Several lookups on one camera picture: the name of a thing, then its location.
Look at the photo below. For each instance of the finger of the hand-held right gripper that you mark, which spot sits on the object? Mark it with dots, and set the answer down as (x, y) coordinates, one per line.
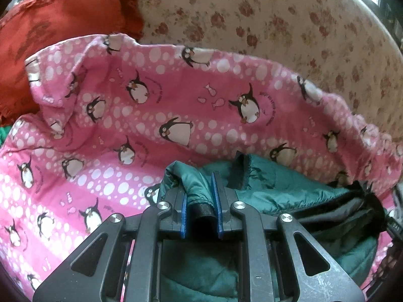
(376, 203)

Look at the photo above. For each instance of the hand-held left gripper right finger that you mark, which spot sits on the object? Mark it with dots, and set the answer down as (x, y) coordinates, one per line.
(216, 207)

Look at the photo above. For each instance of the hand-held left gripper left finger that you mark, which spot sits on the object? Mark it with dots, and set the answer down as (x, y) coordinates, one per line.
(183, 217)

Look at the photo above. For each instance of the green puffer jacket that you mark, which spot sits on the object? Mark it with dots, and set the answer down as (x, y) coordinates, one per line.
(267, 195)

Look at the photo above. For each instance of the person's right hand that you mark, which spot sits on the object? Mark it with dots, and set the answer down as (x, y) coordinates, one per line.
(390, 264)

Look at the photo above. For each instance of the pink penguin print blanket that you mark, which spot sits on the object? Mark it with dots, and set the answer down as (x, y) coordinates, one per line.
(126, 132)

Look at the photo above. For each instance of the bright green cloth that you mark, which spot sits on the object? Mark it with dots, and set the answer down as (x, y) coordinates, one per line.
(4, 135)

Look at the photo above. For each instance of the floral bed sheet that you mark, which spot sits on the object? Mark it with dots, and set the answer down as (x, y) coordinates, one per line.
(283, 22)

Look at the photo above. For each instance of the red cushion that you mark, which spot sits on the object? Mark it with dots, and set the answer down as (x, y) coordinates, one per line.
(47, 37)

